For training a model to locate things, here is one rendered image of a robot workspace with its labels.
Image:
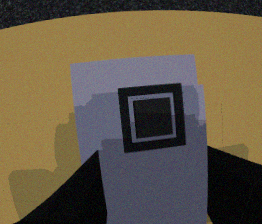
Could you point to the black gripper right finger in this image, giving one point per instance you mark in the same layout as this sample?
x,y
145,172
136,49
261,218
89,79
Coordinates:
x,y
234,189

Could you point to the tan wooden floor panel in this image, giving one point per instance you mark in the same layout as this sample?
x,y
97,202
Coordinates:
x,y
38,143

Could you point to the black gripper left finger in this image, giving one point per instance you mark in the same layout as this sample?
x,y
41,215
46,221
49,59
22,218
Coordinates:
x,y
78,201

